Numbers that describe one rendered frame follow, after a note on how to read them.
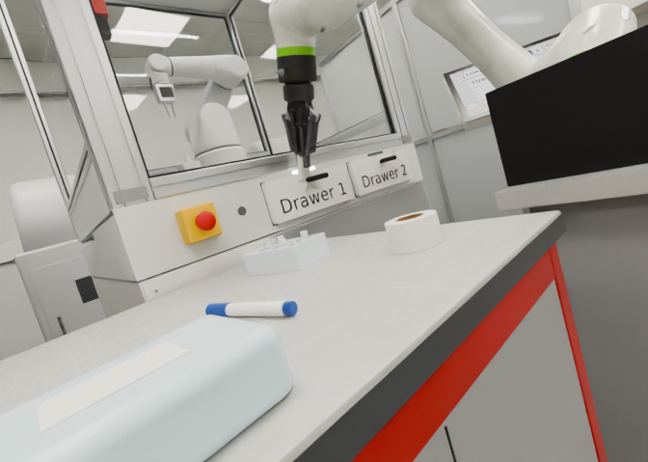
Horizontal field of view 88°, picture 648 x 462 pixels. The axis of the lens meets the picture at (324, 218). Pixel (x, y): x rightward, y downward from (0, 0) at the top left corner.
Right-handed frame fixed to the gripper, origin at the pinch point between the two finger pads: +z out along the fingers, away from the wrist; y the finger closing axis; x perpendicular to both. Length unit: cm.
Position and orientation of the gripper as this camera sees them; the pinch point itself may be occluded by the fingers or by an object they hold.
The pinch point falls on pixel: (304, 167)
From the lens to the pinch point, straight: 89.0
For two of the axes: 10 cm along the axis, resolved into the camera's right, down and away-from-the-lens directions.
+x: 7.3, -2.7, 6.4
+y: 6.9, 2.2, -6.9
